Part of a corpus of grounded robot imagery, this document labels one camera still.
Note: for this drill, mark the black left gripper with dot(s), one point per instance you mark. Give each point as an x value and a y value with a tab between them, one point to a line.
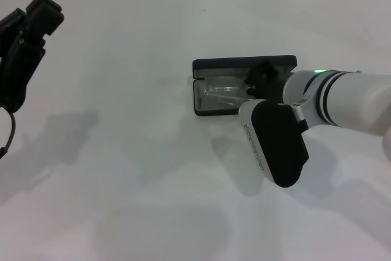
15	68

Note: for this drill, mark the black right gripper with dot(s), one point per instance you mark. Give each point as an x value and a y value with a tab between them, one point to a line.
275	83

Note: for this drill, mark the black glasses case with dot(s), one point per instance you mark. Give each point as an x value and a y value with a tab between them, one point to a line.
229	62

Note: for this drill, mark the clear plastic glasses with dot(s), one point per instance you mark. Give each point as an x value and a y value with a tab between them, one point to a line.
223	94

